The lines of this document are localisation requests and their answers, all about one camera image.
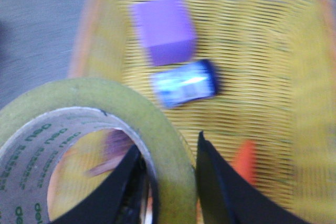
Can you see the orange toy carrot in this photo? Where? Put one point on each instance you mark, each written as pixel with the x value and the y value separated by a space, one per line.
pixel 244 162

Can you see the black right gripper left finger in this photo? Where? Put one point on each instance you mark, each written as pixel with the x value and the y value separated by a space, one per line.
pixel 118 199

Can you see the blue labelled small jar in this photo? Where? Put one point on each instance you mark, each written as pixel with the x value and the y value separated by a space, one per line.
pixel 193 81

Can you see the yellow wicker basket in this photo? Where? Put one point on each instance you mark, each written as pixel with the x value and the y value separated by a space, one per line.
pixel 276 63

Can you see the purple cube block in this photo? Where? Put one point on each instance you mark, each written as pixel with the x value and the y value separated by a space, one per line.
pixel 165 30

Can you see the yellow-green tape roll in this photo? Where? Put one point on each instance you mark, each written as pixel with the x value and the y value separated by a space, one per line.
pixel 53 134

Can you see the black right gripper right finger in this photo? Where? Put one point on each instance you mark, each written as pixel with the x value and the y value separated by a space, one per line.
pixel 226 197

